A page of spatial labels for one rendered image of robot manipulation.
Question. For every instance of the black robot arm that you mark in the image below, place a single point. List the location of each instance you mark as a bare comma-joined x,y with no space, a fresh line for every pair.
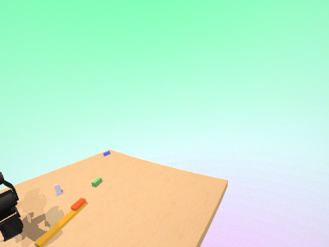
13,225

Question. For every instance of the small green block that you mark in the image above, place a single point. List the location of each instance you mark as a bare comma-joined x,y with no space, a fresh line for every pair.
97,182

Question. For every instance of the yellow long bar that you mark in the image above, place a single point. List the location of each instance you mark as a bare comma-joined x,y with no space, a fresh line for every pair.
76,208

